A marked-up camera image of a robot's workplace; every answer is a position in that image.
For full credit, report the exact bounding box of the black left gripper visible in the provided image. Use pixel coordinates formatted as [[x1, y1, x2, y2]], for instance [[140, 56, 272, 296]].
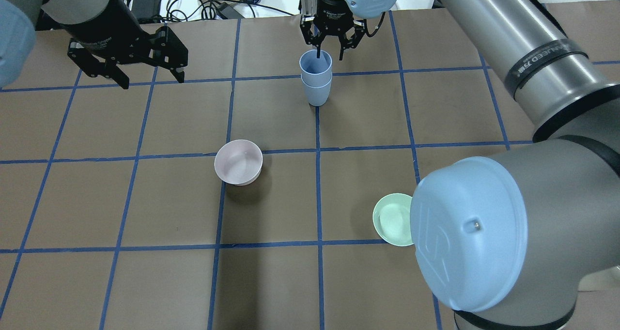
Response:
[[67, 27, 188, 90]]

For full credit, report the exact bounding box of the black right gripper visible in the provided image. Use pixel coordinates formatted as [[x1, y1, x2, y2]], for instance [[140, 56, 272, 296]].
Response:
[[300, 12, 366, 61]]

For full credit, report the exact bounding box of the blue plastic cup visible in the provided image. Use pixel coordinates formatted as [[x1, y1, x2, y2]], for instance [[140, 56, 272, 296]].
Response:
[[299, 49, 333, 88], [301, 77, 332, 107]]

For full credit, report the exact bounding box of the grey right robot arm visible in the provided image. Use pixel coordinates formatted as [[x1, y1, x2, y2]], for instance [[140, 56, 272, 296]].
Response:
[[300, 0, 620, 330]]

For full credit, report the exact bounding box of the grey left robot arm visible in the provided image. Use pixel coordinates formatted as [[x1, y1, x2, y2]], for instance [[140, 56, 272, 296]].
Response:
[[1, 0, 206, 89]]

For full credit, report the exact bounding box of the black power adapter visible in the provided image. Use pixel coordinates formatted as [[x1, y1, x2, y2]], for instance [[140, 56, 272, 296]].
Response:
[[130, 0, 162, 24]]

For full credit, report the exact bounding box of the pink bowl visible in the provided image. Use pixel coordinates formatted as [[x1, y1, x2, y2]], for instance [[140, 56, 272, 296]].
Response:
[[214, 139, 264, 186]]

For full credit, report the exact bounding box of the mint green bowl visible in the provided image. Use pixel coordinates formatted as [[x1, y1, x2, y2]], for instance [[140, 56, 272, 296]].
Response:
[[372, 193, 414, 247]]

